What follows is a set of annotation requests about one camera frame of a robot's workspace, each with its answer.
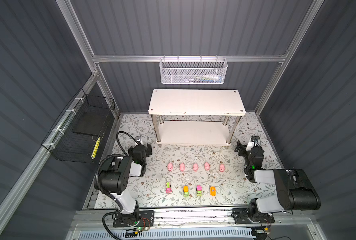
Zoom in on orange toy bulldozer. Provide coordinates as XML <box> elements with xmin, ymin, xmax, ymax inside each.
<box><xmin>210</xmin><ymin>186</ymin><xmax>217</xmax><ymax>196</ymax></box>

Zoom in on green orange mixer toy truck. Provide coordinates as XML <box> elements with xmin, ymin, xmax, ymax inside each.
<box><xmin>183</xmin><ymin>186</ymin><xmax>190</xmax><ymax>197</ymax></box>

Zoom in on green pink mixer toy truck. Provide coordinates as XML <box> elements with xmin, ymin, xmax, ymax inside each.
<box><xmin>196</xmin><ymin>185</ymin><xmax>203</xmax><ymax>196</ymax></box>

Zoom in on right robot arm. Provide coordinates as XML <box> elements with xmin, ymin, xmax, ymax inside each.
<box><xmin>235</xmin><ymin>136</ymin><xmax>321</xmax><ymax>222</ymax></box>

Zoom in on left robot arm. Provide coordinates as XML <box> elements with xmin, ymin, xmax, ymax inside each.
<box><xmin>93</xmin><ymin>144</ymin><xmax>152</xmax><ymax>215</ymax></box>

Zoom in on white two-tier shelf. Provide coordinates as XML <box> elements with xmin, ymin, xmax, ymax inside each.
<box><xmin>148</xmin><ymin>89</ymin><xmax>247</xmax><ymax>146</ymax></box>

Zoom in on pink pig toy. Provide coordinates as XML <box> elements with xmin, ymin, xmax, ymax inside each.
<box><xmin>180</xmin><ymin>163</ymin><xmax>186</xmax><ymax>172</ymax></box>
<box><xmin>167</xmin><ymin>163</ymin><xmax>174</xmax><ymax>172</ymax></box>
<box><xmin>219</xmin><ymin>164</ymin><xmax>226</xmax><ymax>173</ymax></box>
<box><xmin>204</xmin><ymin>162</ymin><xmax>211</xmax><ymax>171</ymax></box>
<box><xmin>193</xmin><ymin>163</ymin><xmax>199</xmax><ymax>172</ymax></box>

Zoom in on yellow tag on basket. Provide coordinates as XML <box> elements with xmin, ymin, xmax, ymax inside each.
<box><xmin>91</xmin><ymin>137</ymin><xmax>101</xmax><ymax>160</ymax></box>

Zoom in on pens in white basket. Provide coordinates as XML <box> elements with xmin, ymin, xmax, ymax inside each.
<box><xmin>185</xmin><ymin>75</ymin><xmax>224</xmax><ymax>84</ymax></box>

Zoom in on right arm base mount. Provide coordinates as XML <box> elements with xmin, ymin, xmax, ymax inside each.
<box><xmin>231</xmin><ymin>208</ymin><xmax>275</xmax><ymax>225</ymax></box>

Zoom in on black wire basket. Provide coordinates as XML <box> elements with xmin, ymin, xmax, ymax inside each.
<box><xmin>42</xmin><ymin>90</ymin><xmax>116</xmax><ymax>164</ymax></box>

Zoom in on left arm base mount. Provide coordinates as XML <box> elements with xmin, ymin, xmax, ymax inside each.
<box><xmin>112</xmin><ymin>211</ymin><xmax>155</xmax><ymax>228</ymax></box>

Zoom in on white cable duct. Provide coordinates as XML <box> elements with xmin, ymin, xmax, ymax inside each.
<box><xmin>77</xmin><ymin>226</ymin><xmax>254</xmax><ymax>240</ymax></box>

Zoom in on white wire mesh basket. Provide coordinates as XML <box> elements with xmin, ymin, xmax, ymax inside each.
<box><xmin>159</xmin><ymin>58</ymin><xmax>228</xmax><ymax>85</ymax></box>

